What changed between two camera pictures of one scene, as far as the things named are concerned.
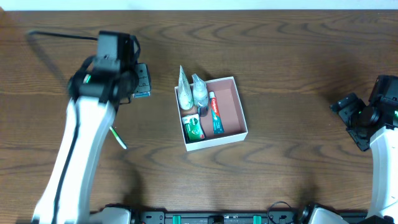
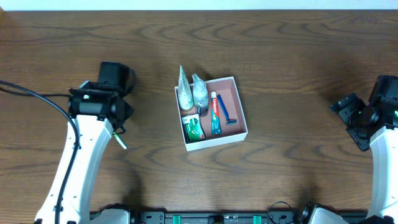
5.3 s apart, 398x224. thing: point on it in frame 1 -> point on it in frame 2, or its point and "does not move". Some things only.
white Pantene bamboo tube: x=185 y=96 does not move
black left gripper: x=142 y=80 -> x=125 y=111
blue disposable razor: x=140 y=94 -> x=229 y=121
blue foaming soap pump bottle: x=200 y=93 does not move
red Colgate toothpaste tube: x=217 y=121 does not move
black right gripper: x=351 y=116 does not move
